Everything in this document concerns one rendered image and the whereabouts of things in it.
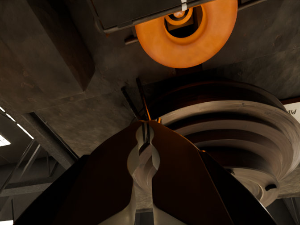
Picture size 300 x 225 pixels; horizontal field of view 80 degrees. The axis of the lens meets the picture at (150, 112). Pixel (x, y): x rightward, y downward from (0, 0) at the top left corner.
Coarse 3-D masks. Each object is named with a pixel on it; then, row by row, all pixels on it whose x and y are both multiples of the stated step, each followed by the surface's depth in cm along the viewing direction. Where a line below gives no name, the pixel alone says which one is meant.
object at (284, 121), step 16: (176, 96) 41; (192, 96) 39; (208, 96) 37; (224, 96) 37; (240, 96) 37; (256, 96) 39; (160, 112) 40; (176, 112) 36; (192, 112) 36; (208, 112) 36; (224, 112) 36; (240, 112) 36; (256, 112) 36; (272, 112) 36; (288, 112) 37; (288, 128) 39; (144, 192) 59
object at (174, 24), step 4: (192, 8) 36; (188, 12) 36; (192, 12) 37; (168, 16) 37; (188, 16) 37; (192, 16) 37; (168, 20) 37; (172, 20) 37; (184, 20) 37; (188, 20) 37; (192, 20) 37; (168, 24) 38; (172, 24) 38; (176, 24) 38; (180, 24) 38; (184, 24) 38; (188, 24) 38; (168, 28) 38; (172, 28) 38; (176, 28) 38
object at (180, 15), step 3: (177, 12) 34; (180, 12) 34; (183, 12) 34; (186, 12) 35; (168, 15) 36; (171, 15) 35; (174, 15) 35; (177, 15) 35; (180, 15) 35; (183, 15) 35; (186, 15) 36; (171, 18) 36; (174, 18) 36; (177, 18) 35; (180, 18) 36; (183, 18) 37
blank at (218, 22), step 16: (224, 0) 26; (208, 16) 27; (224, 16) 27; (144, 32) 29; (160, 32) 29; (208, 32) 29; (224, 32) 29; (144, 48) 31; (160, 48) 31; (176, 48) 30; (192, 48) 30; (208, 48) 30; (176, 64) 32; (192, 64) 32
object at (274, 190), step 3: (231, 171) 34; (231, 174) 34; (234, 174) 34; (267, 186) 38; (270, 186) 38; (273, 186) 38; (276, 186) 38; (267, 189) 38; (270, 189) 38; (273, 189) 38; (276, 189) 38; (270, 192) 39; (273, 192) 39
